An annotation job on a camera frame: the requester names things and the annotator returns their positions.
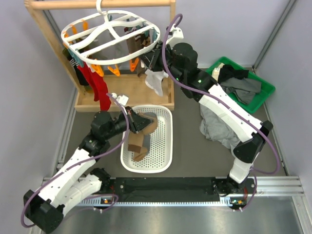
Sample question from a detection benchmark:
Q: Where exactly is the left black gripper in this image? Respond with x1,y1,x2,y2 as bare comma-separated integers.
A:
105,106,154,140

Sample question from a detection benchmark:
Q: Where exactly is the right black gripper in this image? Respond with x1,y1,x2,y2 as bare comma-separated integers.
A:
140,42,185,84

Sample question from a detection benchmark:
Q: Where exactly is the white oval clip hanger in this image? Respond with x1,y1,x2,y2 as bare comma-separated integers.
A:
60,0,160,66

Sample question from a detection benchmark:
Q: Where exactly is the tan ribbed sock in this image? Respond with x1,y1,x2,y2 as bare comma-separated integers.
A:
138,113,158,136

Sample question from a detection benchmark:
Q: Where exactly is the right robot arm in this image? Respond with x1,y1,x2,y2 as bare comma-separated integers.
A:
139,41,273,193

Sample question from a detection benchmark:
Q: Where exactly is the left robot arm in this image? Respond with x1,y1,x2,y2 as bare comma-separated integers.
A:
22,107,158,234

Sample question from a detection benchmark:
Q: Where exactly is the brown argyle sock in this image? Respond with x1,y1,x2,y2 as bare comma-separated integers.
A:
126,31,151,54

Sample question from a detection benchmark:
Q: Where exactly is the grey striped sock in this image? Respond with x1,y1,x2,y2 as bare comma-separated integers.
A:
98,43,125,60

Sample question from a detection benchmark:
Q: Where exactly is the white perforated plastic basket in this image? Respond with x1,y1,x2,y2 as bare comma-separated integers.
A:
120,104,173,174

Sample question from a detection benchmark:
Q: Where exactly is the red sock right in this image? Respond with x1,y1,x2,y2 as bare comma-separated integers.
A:
90,72,111,111

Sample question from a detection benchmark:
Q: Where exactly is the red sock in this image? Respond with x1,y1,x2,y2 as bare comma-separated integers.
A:
78,62,99,101
90,72,111,111

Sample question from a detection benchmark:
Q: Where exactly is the red sock left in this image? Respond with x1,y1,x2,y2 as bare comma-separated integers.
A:
78,62,99,101

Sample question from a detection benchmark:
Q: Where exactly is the black white striped sock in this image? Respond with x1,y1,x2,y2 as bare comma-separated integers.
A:
67,54,89,86

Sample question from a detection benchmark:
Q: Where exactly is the grey cloth on table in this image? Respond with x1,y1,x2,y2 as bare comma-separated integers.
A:
199,105,240,150

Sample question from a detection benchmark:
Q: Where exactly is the clothes pile in bin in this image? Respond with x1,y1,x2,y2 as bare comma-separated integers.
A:
212,63,262,105

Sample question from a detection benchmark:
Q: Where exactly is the olive striped sock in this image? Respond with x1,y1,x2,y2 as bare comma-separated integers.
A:
62,48,73,60

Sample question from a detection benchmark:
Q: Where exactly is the green plastic bin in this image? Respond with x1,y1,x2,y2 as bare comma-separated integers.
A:
205,57,275,114

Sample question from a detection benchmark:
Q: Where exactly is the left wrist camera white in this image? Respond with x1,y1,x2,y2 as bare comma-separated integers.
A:
111,93,129,106

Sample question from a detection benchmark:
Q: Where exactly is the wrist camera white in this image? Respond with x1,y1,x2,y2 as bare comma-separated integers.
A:
111,93,129,106
166,26,184,47

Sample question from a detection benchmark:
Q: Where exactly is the wooden drying rack frame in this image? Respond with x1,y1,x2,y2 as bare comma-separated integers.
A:
24,0,176,112

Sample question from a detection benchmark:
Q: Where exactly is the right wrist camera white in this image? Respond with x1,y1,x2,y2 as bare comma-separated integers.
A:
166,26,184,47

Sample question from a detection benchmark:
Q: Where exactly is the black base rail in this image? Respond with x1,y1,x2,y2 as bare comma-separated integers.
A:
103,177,254,202

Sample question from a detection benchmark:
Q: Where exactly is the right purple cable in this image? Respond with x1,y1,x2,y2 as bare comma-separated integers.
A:
162,13,280,213

